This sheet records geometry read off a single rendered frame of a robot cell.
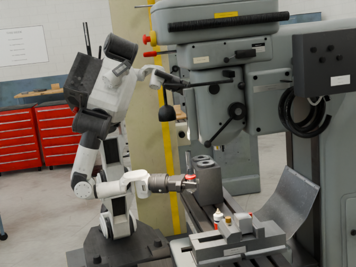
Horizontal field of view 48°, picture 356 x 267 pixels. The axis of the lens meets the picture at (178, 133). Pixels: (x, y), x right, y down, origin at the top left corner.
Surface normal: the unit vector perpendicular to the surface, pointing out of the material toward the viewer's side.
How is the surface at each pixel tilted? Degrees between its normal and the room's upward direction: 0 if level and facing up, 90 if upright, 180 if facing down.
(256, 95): 90
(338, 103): 90
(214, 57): 90
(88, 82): 58
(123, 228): 103
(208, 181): 90
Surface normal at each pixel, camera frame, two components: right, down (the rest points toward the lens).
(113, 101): 0.22, -0.36
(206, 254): 0.18, 0.21
